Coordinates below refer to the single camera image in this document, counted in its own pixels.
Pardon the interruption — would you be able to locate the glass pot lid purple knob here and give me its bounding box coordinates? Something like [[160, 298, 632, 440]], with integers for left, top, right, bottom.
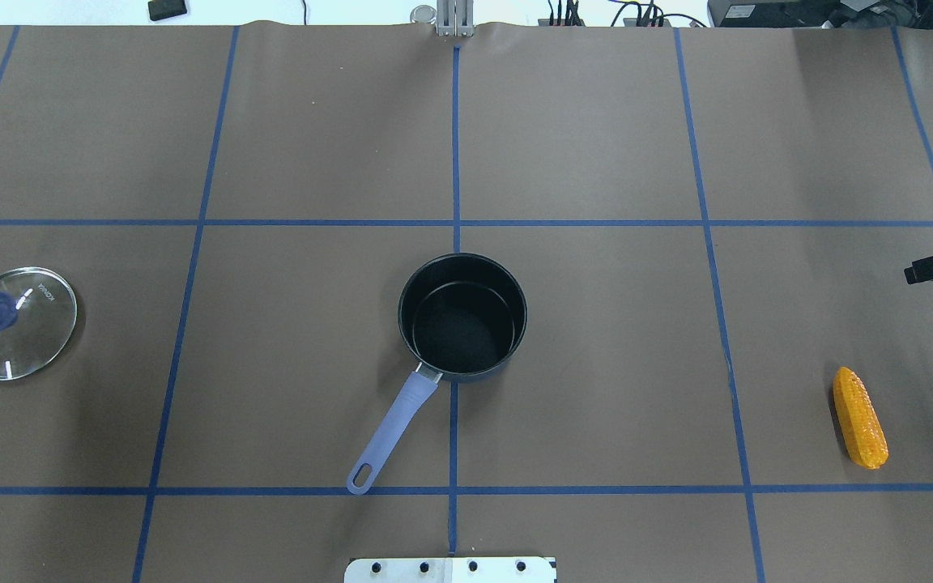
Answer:
[[0, 266, 79, 381]]

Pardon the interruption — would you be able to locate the yellow plastic corn cob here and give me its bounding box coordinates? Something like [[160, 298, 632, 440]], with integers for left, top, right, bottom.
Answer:
[[832, 366, 889, 471]]

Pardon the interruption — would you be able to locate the brown paper table mat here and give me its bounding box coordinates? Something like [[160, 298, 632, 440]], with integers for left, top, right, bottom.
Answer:
[[0, 22, 933, 582]]

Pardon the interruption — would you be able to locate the small black box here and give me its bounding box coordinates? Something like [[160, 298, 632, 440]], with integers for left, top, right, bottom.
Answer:
[[146, 0, 188, 23]]

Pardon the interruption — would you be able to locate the dark blue saucepan purple handle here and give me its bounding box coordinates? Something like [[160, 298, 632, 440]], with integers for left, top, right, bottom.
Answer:
[[345, 253, 528, 496]]

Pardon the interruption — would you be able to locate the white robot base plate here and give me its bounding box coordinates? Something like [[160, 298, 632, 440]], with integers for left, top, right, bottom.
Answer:
[[343, 556, 558, 582]]

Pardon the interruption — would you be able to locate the aluminium frame post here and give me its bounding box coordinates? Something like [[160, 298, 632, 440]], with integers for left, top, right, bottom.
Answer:
[[436, 0, 475, 37]]

